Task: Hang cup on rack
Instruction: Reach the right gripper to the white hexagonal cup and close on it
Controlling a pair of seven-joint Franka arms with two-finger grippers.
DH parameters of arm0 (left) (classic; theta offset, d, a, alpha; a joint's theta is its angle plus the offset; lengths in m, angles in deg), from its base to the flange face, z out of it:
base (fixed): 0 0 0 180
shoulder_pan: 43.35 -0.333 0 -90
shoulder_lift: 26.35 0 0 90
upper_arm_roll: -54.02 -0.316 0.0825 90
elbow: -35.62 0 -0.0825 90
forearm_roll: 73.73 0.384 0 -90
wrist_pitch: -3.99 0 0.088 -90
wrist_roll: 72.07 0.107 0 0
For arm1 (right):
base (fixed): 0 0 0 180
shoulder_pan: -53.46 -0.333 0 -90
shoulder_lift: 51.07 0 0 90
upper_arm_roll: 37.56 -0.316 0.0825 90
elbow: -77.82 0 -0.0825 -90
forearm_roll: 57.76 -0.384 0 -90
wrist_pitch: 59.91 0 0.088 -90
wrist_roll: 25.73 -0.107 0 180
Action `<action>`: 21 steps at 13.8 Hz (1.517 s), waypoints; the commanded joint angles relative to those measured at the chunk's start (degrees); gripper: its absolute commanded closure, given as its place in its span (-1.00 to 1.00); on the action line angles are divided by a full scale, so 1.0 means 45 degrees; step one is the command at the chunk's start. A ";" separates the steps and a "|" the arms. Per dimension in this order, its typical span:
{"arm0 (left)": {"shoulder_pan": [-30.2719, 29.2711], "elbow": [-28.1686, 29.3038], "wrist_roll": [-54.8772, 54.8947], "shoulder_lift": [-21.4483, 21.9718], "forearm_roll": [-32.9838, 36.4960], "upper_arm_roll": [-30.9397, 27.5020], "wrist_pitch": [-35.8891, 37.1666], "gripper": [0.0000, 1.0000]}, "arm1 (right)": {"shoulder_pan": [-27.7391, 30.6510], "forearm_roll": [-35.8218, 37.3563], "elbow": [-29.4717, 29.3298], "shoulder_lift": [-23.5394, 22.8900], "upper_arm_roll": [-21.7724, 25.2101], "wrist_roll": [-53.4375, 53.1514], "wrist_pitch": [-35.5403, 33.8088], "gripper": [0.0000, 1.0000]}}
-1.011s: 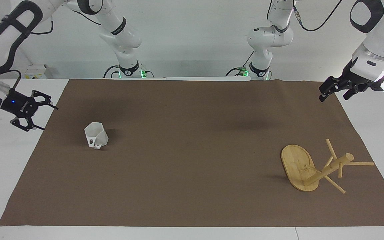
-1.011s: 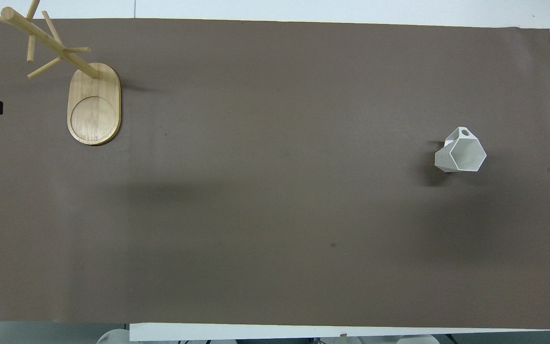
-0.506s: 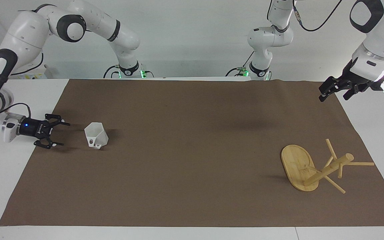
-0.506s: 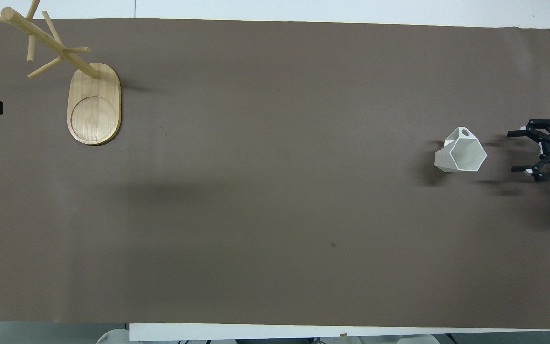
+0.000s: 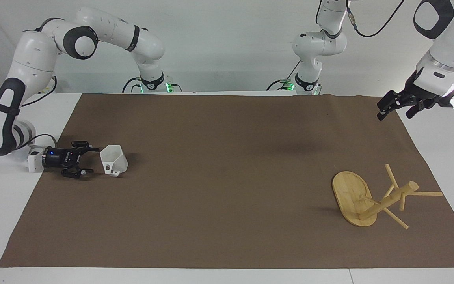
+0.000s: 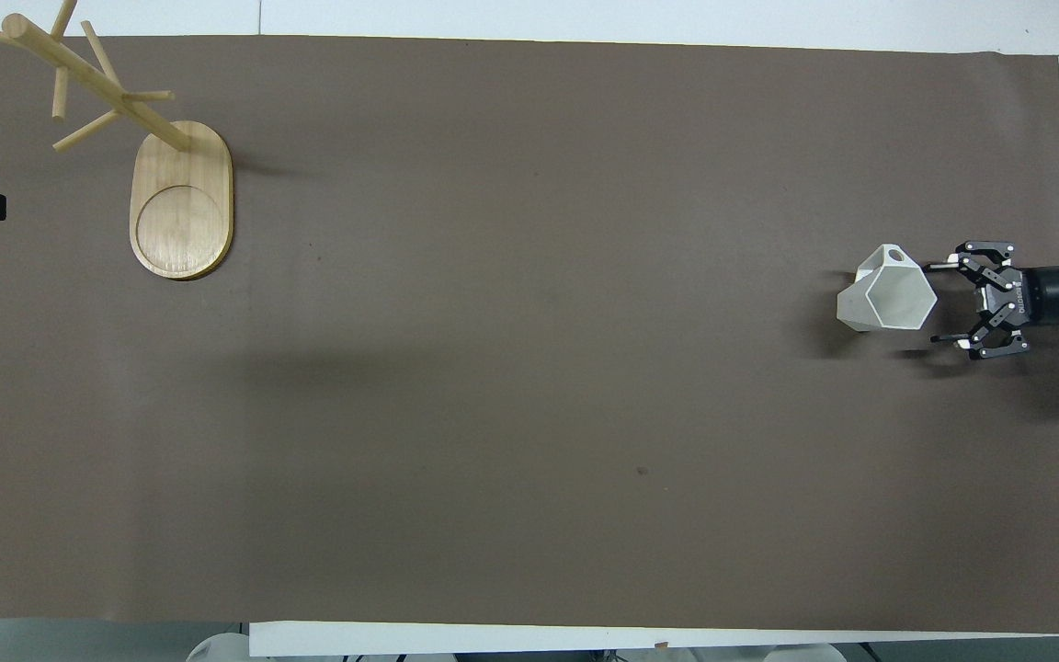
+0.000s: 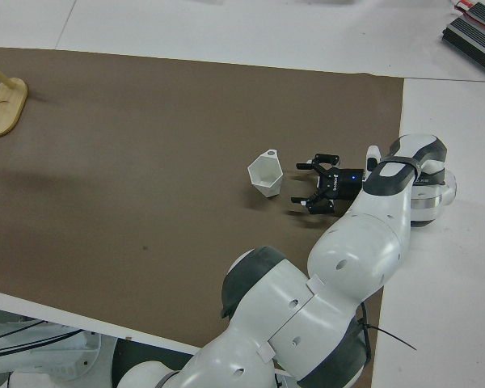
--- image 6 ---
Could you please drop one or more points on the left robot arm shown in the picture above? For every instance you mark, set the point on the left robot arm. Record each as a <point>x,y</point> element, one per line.
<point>217,649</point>

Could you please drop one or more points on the wooden cup rack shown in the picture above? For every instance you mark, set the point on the wooden cup rack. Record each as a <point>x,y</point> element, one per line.
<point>182,211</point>

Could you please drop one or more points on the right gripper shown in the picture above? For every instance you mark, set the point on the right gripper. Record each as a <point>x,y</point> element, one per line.
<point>1049,294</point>

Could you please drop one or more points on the white faceted cup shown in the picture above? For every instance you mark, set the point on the white faceted cup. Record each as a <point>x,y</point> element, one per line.
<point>860,308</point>

